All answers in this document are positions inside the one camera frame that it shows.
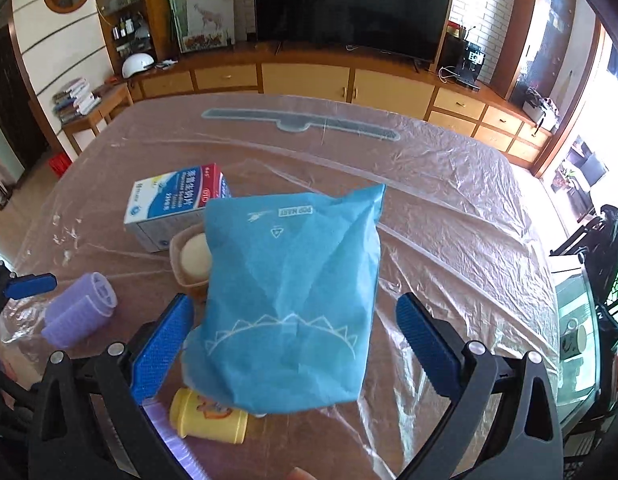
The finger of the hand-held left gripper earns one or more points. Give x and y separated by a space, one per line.
9 385
29 284

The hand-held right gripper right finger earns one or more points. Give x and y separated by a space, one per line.
424 345

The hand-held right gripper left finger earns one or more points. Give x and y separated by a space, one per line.
161 345

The purple hair roller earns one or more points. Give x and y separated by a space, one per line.
74 315

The brown paper tray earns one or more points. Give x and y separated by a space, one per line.
180 262

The yellow plastic cup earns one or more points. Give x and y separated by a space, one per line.
209 422

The blue non-woven bag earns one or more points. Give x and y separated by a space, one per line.
289 285

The white and blue medicine box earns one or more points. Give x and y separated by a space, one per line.
164 200

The white round pastry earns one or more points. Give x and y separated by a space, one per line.
196 255

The red plastic basket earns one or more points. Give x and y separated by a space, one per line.
60 164

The white mug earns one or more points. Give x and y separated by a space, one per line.
575 339

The glass top table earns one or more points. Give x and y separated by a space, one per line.
584 385

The dark wooden door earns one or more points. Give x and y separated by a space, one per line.
9 105

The wooden side table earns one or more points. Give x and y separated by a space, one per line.
96 111

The stack of books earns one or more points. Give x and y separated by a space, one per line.
74 100

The black bag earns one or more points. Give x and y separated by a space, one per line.
604 245

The white helmet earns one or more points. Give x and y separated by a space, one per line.
137 65

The grey strip under plastic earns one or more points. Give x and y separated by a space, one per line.
249 115

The white box device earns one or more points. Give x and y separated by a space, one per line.
539 107

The row of small bottles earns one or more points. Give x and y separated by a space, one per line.
125 27

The glass door display cabinet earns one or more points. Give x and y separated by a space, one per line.
134 20

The black coffee machine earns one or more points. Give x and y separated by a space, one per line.
469 60

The long wooden television cabinet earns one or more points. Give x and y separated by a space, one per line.
304 80

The green edged glass panel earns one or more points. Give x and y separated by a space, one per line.
173 10

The red gift box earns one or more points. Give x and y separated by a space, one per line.
454 29

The giraffe picture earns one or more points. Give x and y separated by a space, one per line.
206 15

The tall wooden cabinet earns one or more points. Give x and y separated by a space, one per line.
544 25

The black flat television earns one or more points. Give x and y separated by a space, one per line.
349 5

